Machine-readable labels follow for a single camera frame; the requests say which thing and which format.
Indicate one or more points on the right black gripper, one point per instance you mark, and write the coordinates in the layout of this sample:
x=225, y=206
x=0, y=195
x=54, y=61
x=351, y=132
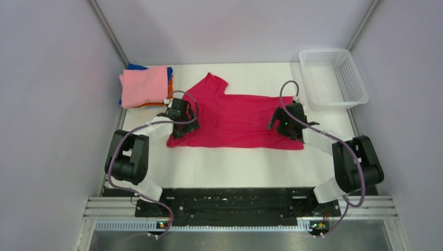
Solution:
x=280, y=114

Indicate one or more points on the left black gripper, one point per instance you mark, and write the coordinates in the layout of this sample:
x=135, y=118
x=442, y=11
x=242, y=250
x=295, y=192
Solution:
x=189, y=127

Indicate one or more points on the magenta t shirt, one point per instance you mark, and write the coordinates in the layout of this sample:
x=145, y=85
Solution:
x=231, y=120

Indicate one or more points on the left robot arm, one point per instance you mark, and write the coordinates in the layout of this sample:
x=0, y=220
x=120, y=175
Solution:
x=128, y=158

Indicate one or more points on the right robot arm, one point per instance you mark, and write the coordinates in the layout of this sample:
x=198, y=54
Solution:
x=356, y=166

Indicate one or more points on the pink folded t shirt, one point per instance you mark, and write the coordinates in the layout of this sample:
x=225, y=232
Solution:
x=143, y=86

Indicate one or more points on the white plastic basket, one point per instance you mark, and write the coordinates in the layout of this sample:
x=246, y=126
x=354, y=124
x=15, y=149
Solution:
x=332, y=80

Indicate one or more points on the blue folded t shirt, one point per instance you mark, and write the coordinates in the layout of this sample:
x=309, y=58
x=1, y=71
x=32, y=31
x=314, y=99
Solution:
x=138, y=66

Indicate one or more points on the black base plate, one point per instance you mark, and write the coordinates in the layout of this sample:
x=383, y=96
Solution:
x=243, y=207

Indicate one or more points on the aluminium rail frame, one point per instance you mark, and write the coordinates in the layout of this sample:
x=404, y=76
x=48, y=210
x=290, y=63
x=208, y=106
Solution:
x=118, y=214

